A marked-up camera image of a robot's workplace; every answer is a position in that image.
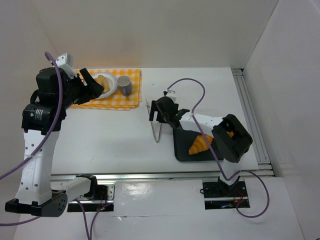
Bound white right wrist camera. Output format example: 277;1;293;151
163;89;177;103

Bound purple cable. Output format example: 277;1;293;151
166;78;270;218
0;51;111;240

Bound metal tongs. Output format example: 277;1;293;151
145;98;162;144

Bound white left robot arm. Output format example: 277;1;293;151
5;67;103;217

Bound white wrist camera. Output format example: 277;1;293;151
55;52;75;75
163;89;177;103

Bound yellow checkered cloth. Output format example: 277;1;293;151
71;68;143;110

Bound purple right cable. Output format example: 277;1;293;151
166;78;270;218

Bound black tray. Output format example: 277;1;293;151
172;129;215;163

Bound long bread roll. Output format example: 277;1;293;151
94;75;110;94

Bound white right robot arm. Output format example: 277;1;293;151
149;96;253;196

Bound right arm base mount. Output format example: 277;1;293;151
199;181;250;210

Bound aluminium rail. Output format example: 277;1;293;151
51;169;275;182

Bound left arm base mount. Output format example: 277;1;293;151
77;183;116;213

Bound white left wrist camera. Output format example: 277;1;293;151
55;52;75;75

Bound purple white mug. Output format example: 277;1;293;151
116;75;132;97

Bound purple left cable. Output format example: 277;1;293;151
0;51;111;240

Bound croissant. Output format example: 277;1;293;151
188;134;214;155

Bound white paper plate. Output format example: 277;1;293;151
91;72;118;99

